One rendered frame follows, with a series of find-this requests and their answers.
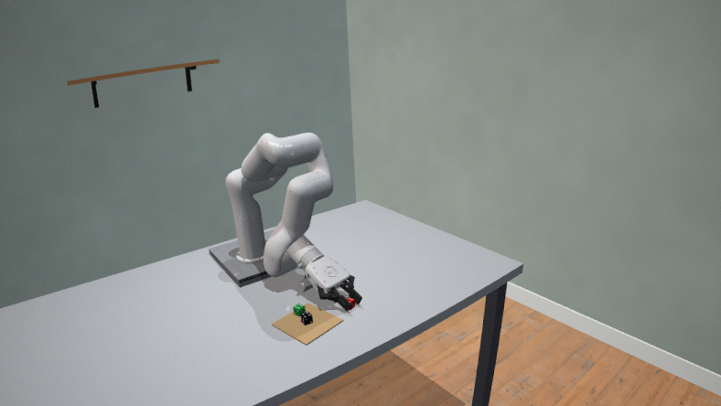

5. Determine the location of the black die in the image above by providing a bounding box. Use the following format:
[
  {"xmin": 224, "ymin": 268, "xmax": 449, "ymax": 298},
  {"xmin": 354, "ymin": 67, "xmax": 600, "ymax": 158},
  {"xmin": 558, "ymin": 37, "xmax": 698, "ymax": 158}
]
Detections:
[{"xmin": 301, "ymin": 312, "xmax": 313, "ymax": 326}]

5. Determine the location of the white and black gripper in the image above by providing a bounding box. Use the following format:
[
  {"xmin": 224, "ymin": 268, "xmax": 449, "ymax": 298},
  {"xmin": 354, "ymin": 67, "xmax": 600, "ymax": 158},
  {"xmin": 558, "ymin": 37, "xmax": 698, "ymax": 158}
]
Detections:
[{"xmin": 305, "ymin": 254, "xmax": 362, "ymax": 312}]

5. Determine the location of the tan square mat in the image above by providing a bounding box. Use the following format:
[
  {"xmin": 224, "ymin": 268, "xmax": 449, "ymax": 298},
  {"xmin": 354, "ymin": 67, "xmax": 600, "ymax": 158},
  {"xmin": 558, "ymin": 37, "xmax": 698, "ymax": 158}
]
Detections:
[{"xmin": 272, "ymin": 303, "xmax": 344, "ymax": 346}]

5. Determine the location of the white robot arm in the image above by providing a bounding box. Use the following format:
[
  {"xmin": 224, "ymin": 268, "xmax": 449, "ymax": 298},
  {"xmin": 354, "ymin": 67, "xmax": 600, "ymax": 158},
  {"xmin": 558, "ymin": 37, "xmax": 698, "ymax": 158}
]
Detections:
[{"xmin": 226, "ymin": 133, "xmax": 333, "ymax": 277}]

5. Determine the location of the green die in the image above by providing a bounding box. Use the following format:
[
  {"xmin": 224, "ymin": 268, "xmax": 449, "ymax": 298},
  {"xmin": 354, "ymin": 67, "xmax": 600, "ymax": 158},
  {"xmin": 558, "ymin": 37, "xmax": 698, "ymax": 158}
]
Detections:
[{"xmin": 293, "ymin": 304, "xmax": 306, "ymax": 316}]

